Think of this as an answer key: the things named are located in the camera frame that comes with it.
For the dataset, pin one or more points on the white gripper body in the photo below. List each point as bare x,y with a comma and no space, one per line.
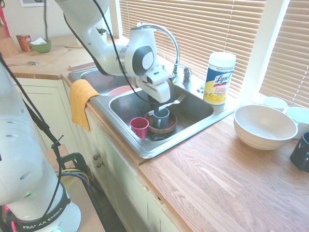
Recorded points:
159,93

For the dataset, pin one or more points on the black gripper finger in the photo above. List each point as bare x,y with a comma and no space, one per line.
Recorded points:
157,107
150,102

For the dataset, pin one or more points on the silver metal fork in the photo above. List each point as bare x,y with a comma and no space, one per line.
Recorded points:
173,102

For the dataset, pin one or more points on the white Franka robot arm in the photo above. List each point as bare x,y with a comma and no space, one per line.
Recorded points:
106,53

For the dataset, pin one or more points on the metal sink drain strainer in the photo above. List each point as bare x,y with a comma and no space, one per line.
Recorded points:
159,137

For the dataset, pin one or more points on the stainless steel double sink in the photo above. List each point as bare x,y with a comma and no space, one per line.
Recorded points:
193,108

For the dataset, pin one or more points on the chrome sink hole cover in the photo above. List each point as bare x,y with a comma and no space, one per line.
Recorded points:
200,89

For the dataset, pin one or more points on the grey ceramic mug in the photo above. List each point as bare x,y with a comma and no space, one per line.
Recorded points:
164,120

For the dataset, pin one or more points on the brown wooden bowl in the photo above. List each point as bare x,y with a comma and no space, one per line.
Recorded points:
172,124

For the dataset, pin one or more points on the red ceramic mug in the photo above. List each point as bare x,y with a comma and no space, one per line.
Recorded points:
140,129

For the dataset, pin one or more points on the pink plastic bowl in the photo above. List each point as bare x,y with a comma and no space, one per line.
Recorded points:
118,90

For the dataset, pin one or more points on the chrome gooseneck faucet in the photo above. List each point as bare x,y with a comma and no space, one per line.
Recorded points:
174,41

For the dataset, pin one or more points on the Lysol wipes canister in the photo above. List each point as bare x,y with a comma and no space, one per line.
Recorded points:
218,79

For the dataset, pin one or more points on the yellow dish cloth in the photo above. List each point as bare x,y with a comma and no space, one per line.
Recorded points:
80,104

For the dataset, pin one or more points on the cream kitchen cabinet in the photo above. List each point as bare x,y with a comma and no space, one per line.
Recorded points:
116,169

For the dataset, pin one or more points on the round brass cabinet knob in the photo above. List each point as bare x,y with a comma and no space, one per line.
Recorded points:
99,165
96,157

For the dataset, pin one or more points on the wide beige window blind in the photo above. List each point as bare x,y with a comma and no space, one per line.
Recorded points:
205,26

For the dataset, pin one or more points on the black table clamp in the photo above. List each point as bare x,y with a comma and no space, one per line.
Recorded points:
79,164

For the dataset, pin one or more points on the large cream bowl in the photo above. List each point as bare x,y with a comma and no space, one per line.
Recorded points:
263,128

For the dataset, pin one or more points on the small white cup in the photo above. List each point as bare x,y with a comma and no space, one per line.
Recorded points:
275,102

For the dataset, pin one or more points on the green bowl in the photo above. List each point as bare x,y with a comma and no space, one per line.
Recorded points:
42,47

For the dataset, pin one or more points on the silver metal spoon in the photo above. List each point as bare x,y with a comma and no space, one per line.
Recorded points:
32,63

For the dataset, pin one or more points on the white paper scrap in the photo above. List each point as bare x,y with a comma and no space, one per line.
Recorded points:
37,41

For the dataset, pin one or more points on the narrow beige window blind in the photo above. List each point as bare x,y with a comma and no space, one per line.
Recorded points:
287,60

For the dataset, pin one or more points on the orange carton box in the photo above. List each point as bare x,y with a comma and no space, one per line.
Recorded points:
23,42

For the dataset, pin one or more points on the large white mug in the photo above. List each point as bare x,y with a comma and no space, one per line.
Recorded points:
299,118

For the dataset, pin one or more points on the dark navy mug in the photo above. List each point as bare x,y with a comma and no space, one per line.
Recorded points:
300,154

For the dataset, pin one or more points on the wooden knife block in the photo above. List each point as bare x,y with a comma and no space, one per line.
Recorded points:
7,46

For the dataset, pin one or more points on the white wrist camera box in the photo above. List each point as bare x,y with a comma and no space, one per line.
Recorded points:
158,76

